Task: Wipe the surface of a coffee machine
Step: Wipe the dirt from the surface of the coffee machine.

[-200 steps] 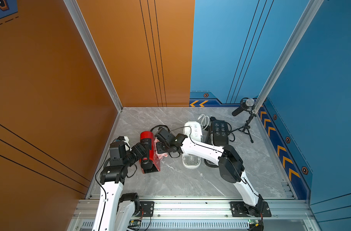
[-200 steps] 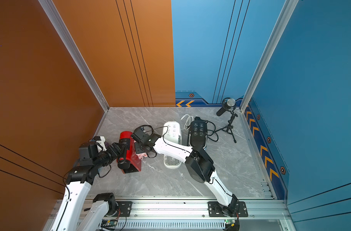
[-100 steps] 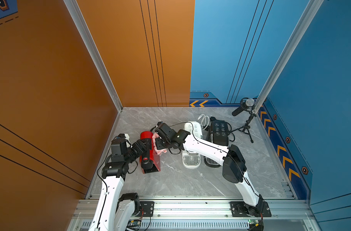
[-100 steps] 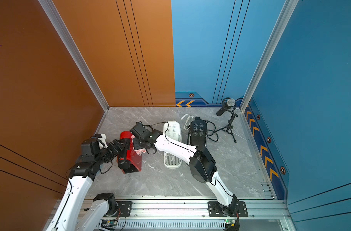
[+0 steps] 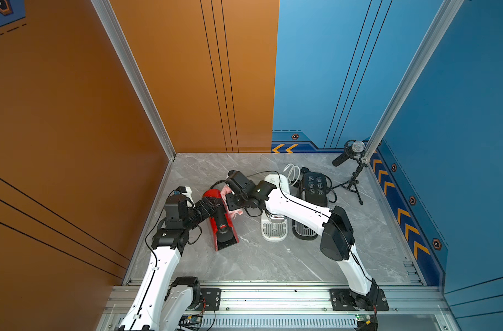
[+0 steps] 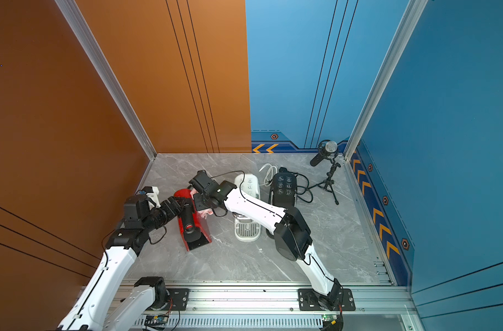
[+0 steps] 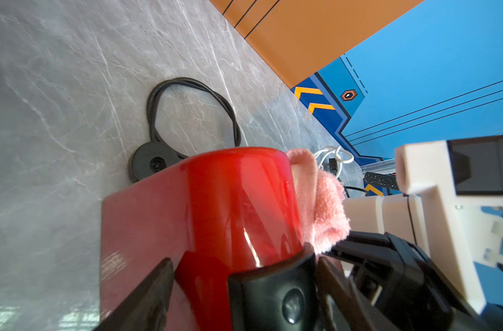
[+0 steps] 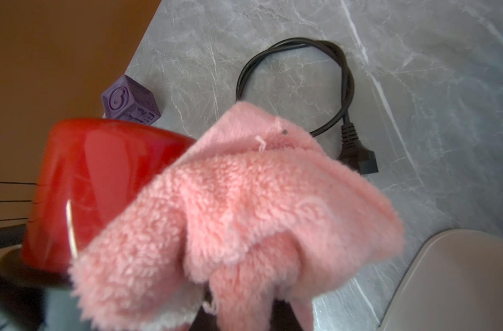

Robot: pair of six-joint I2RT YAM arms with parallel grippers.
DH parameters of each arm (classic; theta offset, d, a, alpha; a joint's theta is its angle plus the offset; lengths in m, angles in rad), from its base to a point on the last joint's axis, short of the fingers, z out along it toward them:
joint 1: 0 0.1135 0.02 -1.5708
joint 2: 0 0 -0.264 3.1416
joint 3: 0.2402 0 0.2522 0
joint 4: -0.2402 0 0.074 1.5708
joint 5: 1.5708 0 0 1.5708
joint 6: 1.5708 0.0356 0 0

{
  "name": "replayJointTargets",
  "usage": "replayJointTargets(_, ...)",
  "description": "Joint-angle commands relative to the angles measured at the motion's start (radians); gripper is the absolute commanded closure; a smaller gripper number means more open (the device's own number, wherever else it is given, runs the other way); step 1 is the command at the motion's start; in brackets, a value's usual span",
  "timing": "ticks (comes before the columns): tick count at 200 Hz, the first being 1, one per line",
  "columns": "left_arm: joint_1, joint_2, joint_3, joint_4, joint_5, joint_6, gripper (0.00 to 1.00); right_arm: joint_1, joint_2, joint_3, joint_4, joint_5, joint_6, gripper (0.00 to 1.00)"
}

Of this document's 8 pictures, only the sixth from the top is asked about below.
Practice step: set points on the black coffee machine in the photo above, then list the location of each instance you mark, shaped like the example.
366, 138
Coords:
283, 189

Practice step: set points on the pink cloth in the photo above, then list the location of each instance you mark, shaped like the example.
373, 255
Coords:
203, 214

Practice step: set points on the green circuit board right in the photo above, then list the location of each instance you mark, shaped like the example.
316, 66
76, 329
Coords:
334, 323

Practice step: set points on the green circuit board left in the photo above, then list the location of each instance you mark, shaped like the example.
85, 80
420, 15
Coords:
155, 322

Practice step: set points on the green circuit board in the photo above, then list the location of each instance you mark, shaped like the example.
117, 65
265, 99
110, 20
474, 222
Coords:
334, 323
155, 322

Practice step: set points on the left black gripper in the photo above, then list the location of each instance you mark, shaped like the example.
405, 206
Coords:
176, 207

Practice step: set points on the white coffee machine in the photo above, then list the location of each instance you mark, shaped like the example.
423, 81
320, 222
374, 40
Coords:
246, 229

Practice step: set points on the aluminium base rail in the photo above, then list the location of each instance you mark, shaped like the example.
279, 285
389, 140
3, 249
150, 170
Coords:
211, 305

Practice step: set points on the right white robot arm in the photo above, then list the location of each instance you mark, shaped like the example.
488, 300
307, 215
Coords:
292, 235

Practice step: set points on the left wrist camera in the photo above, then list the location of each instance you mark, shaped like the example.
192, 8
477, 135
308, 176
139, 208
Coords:
152, 193

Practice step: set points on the red coffee machine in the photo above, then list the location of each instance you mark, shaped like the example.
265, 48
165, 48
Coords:
193, 233

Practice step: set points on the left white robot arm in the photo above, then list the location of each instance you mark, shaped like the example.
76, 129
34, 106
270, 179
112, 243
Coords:
142, 214

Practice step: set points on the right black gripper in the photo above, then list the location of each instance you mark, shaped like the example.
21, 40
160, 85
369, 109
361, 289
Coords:
196, 196

